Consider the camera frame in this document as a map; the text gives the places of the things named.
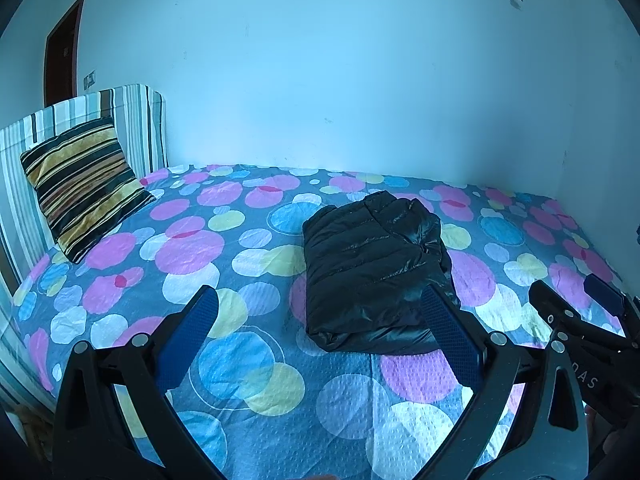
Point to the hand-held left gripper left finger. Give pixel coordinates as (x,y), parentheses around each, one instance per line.
(190,335)

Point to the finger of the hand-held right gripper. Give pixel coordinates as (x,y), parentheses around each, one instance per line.
(555,307)
(605,294)

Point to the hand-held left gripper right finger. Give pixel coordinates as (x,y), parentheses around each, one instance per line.
(450,340)

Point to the black puffer jacket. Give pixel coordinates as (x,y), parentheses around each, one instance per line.
(375,270)

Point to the polka dot bed sheet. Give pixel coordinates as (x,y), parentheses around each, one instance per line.
(200,240)

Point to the striped throw pillow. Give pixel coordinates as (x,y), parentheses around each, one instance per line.
(85,185)

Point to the striped headboard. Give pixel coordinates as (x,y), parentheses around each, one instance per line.
(140,125)

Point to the brown wooden door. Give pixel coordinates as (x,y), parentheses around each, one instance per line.
(62,60)

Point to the wall switch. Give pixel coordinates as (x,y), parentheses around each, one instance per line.
(89,79)

